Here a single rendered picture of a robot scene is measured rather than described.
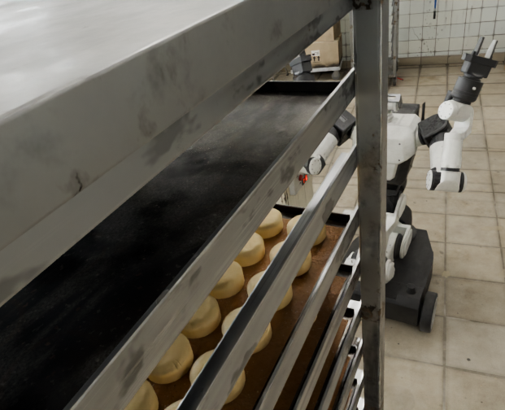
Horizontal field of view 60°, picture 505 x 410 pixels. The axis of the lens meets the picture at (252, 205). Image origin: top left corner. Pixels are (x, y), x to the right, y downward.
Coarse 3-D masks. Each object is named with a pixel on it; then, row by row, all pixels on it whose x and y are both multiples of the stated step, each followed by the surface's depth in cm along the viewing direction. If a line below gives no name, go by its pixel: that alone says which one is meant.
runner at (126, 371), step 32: (352, 96) 47; (320, 128) 40; (288, 160) 34; (256, 192) 30; (224, 224) 27; (256, 224) 31; (224, 256) 27; (192, 288) 25; (160, 320) 22; (128, 352) 20; (160, 352) 23; (96, 384) 19; (128, 384) 21
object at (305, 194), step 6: (306, 186) 229; (312, 186) 238; (288, 192) 209; (300, 192) 223; (306, 192) 230; (312, 192) 240; (282, 198) 209; (288, 198) 210; (294, 198) 218; (300, 198) 224; (306, 198) 232; (288, 204) 211; (294, 204) 219; (300, 204) 225; (306, 204) 233
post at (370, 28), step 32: (352, 0) 43; (384, 0) 42; (384, 32) 44; (384, 64) 46; (384, 96) 48; (384, 128) 50; (384, 160) 52; (384, 192) 55; (384, 224) 58; (384, 256) 61; (384, 288) 65; (384, 320) 69; (384, 352) 74
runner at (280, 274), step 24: (336, 168) 53; (336, 192) 47; (312, 216) 41; (288, 240) 43; (312, 240) 42; (288, 264) 37; (264, 288) 38; (288, 288) 38; (240, 312) 36; (264, 312) 34; (240, 336) 31; (216, 360) 33; (240, 360) 31; (216, 384) 29; (192, 408) 27; (216, 408) 29
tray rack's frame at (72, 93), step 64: (0, 0) 44; (64, 0) 33; (128, 0) 27; (192, 0) 22; (256, 0) 21; (320, 0) 28; (0, 64) 16; (64, 64) 14; (128, 64) 14; (192, 64) 17; (0, 128) 11; (64, 128) 12; (128, 128) 14; (0, 192) 11; (64, 192) 13
